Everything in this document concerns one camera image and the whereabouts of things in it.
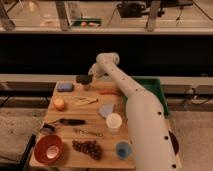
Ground black eraser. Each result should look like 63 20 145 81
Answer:
76 75 92 85

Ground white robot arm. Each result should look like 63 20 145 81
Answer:
89 53 179 171

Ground small metal cup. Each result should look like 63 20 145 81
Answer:
82 84 91 91

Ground blue plastic cup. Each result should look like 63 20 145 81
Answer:
115 141 132 160

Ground orange carrot toy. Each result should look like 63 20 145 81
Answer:
98 90 119 95

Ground yellow clip tongs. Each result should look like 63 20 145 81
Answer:
74 96 98 106

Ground blue sponge block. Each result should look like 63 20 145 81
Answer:
56 83 73 92

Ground light blue cloth piece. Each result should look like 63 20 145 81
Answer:
98 103 115 118

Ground orange round fruit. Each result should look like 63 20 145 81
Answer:
54 98 65 111

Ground green plastic tray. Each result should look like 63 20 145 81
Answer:
124 77 170 118

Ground metal key tool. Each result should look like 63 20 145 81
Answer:
74 129 103 137

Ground black metal scoop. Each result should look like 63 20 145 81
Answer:
40 123 56 135

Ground bunch of dark grapes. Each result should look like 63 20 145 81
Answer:
72 140 102 160

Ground red bowl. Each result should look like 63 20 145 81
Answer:
34 135 64 165

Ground purple bowl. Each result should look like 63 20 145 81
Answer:
169 131 179 155

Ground black handled tool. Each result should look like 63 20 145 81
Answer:
59 118 86 126

